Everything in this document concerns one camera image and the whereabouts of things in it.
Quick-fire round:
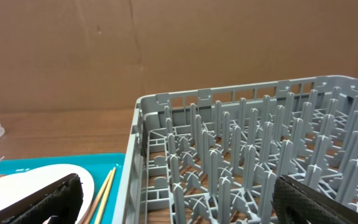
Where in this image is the teal plastic tray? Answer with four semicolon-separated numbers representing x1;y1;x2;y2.
0;153;125;224

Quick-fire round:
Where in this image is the light wooden chopstick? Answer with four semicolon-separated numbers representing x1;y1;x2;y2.
83;170;112;224

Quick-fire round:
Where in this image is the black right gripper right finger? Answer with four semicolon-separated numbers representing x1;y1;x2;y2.
272;175;358;224

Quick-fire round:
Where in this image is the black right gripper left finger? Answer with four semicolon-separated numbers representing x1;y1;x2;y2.
1;174;83;224

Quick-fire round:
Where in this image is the grey dishwasher rack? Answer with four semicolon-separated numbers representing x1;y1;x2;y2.
112;75;358;223

